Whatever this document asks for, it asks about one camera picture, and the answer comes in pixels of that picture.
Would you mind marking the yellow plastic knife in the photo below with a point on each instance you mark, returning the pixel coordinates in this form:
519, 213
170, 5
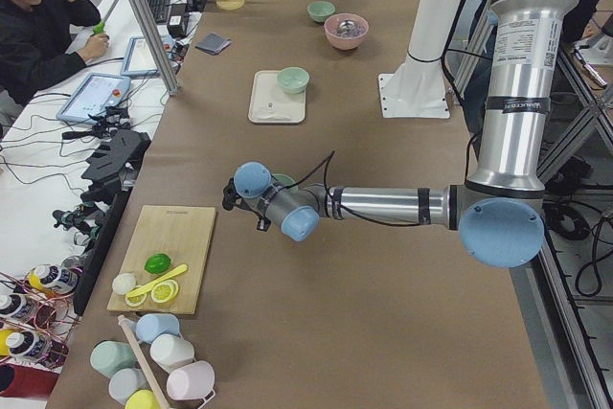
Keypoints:
138, 291

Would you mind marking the seated person in black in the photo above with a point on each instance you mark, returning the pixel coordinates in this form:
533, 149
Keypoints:
35, 37

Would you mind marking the green bowl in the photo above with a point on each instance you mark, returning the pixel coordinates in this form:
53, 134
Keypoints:
286, 180
293, 80

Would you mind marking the green lime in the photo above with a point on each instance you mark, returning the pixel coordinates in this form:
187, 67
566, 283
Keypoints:
157, 263

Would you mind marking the lemon slice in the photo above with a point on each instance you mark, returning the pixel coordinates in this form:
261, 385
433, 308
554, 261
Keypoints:
135, 300
164, 292

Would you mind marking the teach pendant tablet far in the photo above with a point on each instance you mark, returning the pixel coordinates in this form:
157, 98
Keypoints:
138, 60

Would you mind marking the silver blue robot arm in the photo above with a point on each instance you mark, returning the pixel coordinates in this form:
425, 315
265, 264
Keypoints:
496, 210

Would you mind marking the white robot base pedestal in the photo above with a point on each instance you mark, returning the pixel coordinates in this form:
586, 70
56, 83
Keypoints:
416, 89

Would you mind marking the yellow paint bottle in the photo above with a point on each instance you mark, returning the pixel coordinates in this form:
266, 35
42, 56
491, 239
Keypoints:
58, 279

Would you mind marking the black gripper stand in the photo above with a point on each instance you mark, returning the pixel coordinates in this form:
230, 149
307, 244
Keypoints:
106, 174

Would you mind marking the aluminium frame post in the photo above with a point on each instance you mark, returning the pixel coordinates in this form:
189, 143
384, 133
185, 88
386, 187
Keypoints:
151, 34

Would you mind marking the green bowl end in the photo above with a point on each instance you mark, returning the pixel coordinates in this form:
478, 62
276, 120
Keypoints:
320, 11

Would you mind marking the white cup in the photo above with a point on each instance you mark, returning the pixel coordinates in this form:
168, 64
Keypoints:
171, 352

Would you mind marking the teach pendant tablet near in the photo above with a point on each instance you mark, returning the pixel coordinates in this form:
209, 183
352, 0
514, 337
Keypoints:
94, 95

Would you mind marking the wooden cup rack pole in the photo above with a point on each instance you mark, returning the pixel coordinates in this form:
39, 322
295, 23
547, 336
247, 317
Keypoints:
125, 325

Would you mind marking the bamboo cutting board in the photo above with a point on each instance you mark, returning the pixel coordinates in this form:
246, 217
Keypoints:
184, 234

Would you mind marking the pink cup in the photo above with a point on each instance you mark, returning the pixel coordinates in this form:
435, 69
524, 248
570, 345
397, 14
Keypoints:
192, 381

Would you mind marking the green bowl on tray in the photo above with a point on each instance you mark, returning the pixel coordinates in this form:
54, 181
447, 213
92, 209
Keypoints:
293, 80

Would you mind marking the cream serving tray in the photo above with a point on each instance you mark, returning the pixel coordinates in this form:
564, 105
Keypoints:
270, 105

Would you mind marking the blue cup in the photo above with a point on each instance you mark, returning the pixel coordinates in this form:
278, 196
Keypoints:
152, 325

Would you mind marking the green cup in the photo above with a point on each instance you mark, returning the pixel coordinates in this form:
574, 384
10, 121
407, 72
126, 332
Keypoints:
109, 357

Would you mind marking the pink bowl with ice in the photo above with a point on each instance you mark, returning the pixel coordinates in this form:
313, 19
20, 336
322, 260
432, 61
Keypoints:
345, 43

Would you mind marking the metal ice scoop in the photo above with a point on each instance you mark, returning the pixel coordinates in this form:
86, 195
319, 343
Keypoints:
348, 28

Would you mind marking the white garlic bulb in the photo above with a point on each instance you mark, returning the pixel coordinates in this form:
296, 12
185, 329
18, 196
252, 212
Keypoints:
123, 283

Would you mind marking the yellow cup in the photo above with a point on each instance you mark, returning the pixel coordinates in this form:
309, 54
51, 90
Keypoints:
142, 399

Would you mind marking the teach pendant tablet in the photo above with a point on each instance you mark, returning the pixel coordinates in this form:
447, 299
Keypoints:
138, 60
94, 95

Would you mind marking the grey cup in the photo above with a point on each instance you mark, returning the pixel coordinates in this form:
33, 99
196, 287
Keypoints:
124, 383

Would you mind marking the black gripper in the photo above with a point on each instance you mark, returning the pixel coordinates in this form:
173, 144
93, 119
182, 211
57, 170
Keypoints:
229, 196

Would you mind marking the grey folded cloth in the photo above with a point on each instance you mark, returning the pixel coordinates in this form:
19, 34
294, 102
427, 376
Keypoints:
213, 44

